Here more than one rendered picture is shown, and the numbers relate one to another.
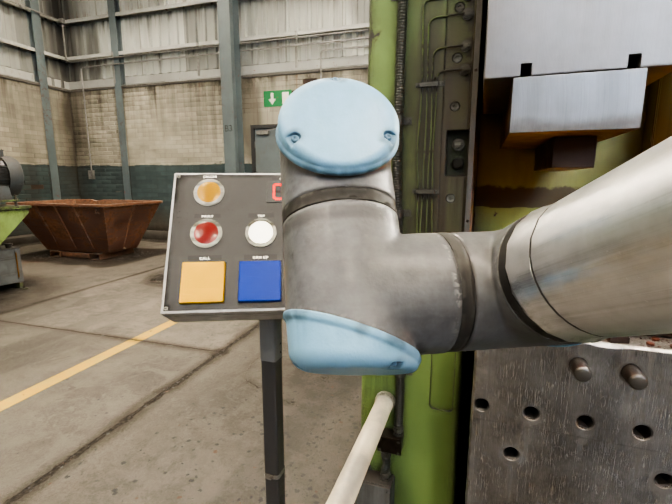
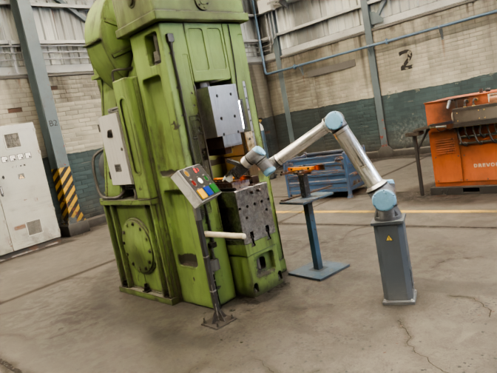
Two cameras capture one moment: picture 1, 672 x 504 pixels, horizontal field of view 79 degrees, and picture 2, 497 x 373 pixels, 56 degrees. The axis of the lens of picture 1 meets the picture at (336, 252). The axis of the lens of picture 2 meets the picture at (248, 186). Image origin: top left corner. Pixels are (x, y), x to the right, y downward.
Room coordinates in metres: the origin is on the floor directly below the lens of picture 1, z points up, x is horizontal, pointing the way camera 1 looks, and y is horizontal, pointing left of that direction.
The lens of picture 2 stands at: (-1.08, 2.98, 1.44)
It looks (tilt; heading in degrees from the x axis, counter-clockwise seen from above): 8 degrees down; 297
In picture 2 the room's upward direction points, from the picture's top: 11 degrees counter-clockwise
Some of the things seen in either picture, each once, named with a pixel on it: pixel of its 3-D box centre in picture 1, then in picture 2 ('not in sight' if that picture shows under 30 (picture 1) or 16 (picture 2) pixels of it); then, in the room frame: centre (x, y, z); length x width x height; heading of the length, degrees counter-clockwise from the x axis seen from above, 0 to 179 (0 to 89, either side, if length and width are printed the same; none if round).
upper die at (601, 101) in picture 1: (554, 119); (216, 142); (0.92, -0.48, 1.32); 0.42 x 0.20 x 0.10; 160
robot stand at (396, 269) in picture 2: not in sight; (394, 258); (-0.43, -0.30, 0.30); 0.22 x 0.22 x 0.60; 3
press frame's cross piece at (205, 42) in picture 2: not in sight; (191, 57); (1.05, -0.57, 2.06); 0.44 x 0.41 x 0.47; 160
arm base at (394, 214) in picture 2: not in sight; (387, 211); (-0.43, -0.30, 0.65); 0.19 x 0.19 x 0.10
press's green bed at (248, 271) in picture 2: not in sight; (243, 262); (0.92, -0.53, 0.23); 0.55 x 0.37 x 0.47; 160
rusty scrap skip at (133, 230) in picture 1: (90, 228); not in sight; (6.43, 3.92, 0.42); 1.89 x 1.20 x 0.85; 73
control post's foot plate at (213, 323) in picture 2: not in sight; (217, 316); (0.84, 0.15, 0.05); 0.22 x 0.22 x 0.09; 70
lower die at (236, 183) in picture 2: not in sight; (224, 183); (0.92, -0.48, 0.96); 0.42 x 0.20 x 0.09; 160
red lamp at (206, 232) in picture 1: (206, 233); not in sight; (0.75, 0.24, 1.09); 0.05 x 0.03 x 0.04; 70
